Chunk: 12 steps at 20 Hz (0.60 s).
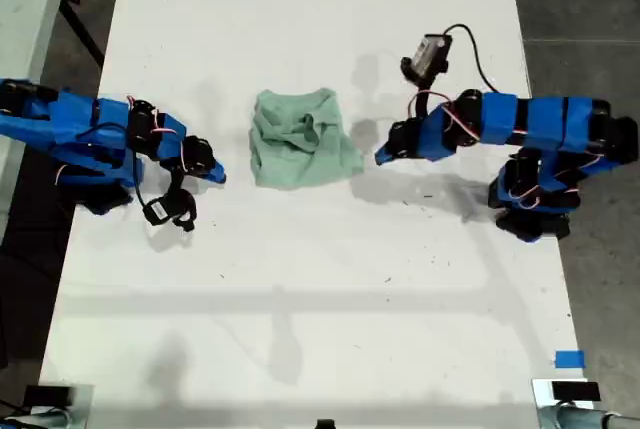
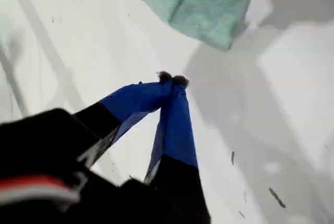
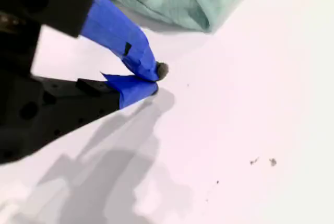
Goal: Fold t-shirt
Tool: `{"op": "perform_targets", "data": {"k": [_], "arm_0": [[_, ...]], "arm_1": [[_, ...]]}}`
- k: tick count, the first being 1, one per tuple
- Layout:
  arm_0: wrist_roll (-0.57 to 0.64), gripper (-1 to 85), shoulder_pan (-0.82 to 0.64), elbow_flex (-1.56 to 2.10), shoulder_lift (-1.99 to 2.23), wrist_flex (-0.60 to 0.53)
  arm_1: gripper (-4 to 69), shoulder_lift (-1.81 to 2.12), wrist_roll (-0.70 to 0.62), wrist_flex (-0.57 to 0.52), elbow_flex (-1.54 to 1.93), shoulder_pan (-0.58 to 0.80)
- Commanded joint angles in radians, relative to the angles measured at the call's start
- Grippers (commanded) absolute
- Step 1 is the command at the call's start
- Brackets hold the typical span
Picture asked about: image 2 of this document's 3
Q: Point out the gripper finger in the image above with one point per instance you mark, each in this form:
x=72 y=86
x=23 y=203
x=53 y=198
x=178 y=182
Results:
x=177 y=130
x=135 y=98

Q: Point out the pale green t-shirt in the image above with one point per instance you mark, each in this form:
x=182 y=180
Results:
x=203 y=7

